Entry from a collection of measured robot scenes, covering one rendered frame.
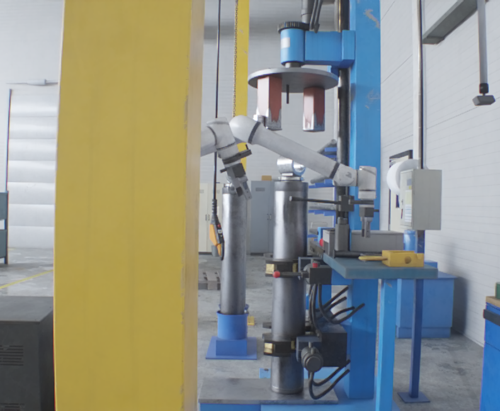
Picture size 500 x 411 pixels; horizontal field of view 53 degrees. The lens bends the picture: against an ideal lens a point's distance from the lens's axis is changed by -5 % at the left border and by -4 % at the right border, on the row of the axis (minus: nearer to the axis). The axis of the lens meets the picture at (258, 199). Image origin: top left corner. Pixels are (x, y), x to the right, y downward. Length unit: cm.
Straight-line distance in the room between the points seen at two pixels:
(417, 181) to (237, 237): 172
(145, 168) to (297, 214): 259
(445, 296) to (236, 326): 216
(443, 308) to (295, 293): 257
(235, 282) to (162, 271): 393
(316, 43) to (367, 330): 182
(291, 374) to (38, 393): 161
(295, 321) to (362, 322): 41
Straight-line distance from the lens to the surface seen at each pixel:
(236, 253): 451
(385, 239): 284
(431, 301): 546
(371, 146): 326
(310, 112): 341
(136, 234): 62
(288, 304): 323
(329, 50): 338
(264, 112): 315
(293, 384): 337
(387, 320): 238
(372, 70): 335
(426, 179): 353
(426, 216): 353
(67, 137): 65
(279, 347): 316
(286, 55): 334
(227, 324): 459
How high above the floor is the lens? 133
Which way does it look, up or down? level
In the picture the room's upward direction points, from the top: 1 degrees clockwise
